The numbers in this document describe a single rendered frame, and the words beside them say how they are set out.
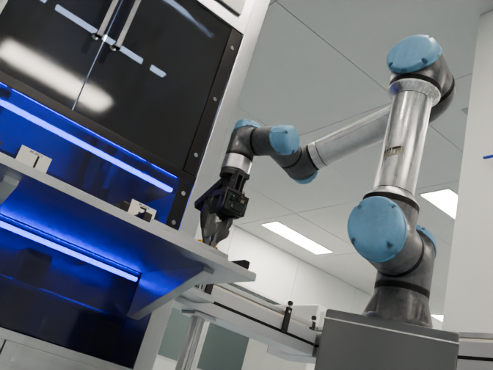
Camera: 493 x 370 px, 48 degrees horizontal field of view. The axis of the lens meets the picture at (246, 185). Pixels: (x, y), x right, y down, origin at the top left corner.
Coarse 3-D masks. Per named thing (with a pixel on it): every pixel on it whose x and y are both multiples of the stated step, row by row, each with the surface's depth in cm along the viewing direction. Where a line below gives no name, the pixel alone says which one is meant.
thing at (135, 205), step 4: (132, 200) 164; (132, 204) 164; (136, 204) 164; (140, 204) 165; (132, 208) 163; (136, 208) 164; (140, 208) 165; (148, 208) 166; (152, 208) 167; (128, 212) 162; (132, 212) 163; (136, 212) 164; (148, 212) 166; (152, 212) 167; (152, 216) 167
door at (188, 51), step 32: (128, 0) 176; (160, 0) 184; (192, 0) 192; (128, 32) 174; (160, 32) 181; (192, 32) 189; (224, 32) 198; (96, 64) 166; (128, 64) 172; (160, 64) 179; (192, 64) 187; (96, 96) 164; (128, 96) 170; (160, 96) 177; (192, 96) 185; (128, 128) 168; (160, 128) 175; (192, 128) 182
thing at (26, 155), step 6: (24, 150) 148; (30, 150) 149; (18, 156) 146; (24, 156) 147; (30, 156) 148; (36, 156) 149; (42, 156) 150; (24, 162) 147; (30, 162) 148; (42, 162) 150; (48, 162) 151; (36, 168) 149; (42, 168) 150
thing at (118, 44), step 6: (138, 0) 170; (132, 6) 169; (138, 6) 170; (132, 12) 168; (126, 18) 167; (132, 18) 168; (126, 24) 166; (126, 30) 166; (120, 36) 164; (120, 42) 164; (114, 48) 170
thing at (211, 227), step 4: (208, 216) 140; (212, 216) 140; (208, 220) 140; (212, 220) 139; (208, 224) 139; (212, 224) 138; (216, 224) 137; (204, 228) 139; (208, 228) 139; (212, 228) 137; (216, 228) 136; (204, 232) 139; (208, 232) 138; (212, 232) 137; (204, 236) 138; (208, 236) 138; (204, 240) 138; (208, 240) 139; (208, 244) 139
